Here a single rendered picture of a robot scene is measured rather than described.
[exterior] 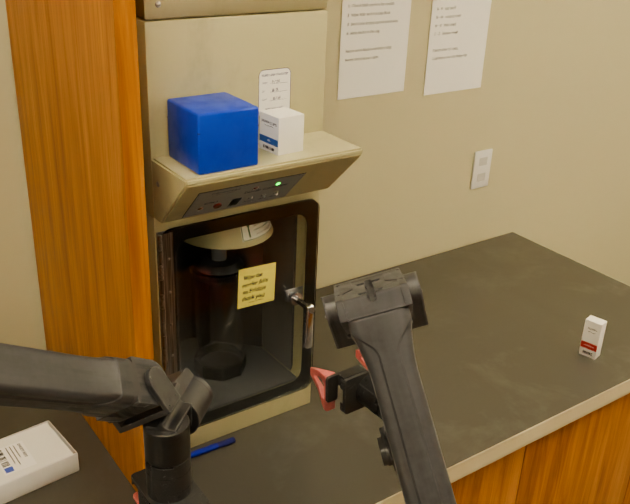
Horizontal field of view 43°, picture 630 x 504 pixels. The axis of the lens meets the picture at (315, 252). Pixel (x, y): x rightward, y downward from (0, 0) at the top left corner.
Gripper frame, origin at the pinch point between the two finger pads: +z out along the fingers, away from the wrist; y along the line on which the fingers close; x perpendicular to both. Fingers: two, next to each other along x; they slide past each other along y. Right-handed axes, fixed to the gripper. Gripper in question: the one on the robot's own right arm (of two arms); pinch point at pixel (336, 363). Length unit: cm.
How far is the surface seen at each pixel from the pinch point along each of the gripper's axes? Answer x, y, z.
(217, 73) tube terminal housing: -49, 12, 15
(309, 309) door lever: -5.8, -1.2, 10.0
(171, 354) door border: -2.5, 23.6, 15.3
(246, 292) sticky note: -10.1, 8.7, 15.0
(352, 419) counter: 20.9, -10.3, 8.5
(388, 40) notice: -41, -58, 58
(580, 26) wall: -38, -131, 59
